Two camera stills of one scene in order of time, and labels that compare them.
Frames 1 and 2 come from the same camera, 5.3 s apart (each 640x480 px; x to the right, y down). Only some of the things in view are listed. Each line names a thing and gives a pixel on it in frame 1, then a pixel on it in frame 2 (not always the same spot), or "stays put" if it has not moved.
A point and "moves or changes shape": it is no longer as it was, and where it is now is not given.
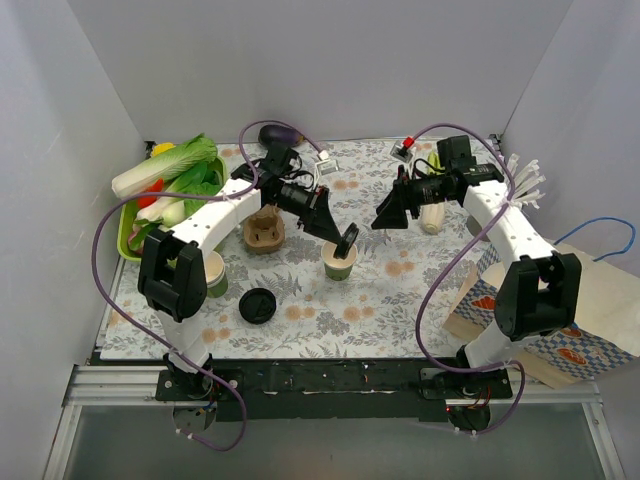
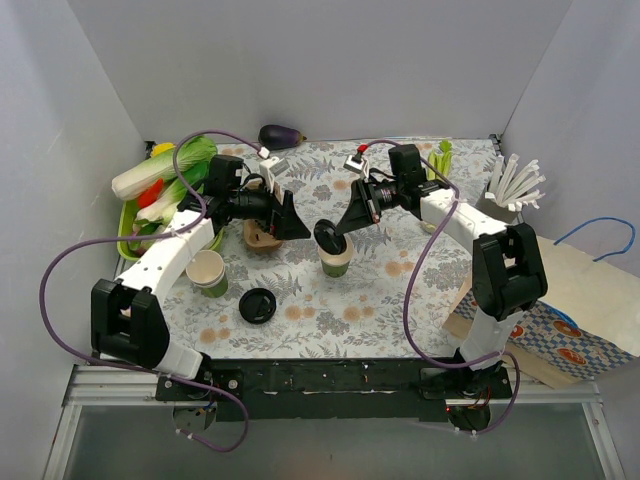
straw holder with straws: [525, 179] stays put
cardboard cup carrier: [264, 230] stays put
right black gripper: [408, 195] to [367, 201]
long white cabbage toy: [163, 164] stays put
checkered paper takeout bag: [606, 332] stays put
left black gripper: [310, 211] to [277, 213]
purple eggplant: [279, 133] stays put
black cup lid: [346, 241] moves or changes shape
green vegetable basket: [128, 213] stays put
